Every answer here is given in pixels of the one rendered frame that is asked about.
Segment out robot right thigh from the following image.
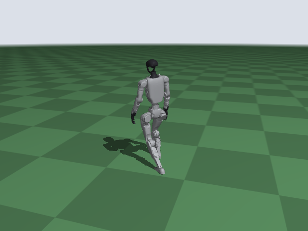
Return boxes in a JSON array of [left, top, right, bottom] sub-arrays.
[[151, 110, 167, 138]]

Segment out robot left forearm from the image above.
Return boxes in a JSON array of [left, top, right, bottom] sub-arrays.
[[131, 97, 140, 114]]

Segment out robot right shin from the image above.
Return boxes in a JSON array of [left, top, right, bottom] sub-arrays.
[[152, 131, 161, 158]]

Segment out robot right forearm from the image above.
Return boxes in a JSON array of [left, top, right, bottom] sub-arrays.
[[164, 95, 170, 109]]

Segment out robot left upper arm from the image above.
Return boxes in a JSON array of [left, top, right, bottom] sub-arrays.
[[137, 79, 147, 103]]

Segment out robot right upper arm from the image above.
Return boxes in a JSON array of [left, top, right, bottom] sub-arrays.
[[162, 76, 170, 97]]

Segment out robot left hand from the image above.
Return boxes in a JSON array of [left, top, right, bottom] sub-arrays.
[[131, 113, 136, 124]]

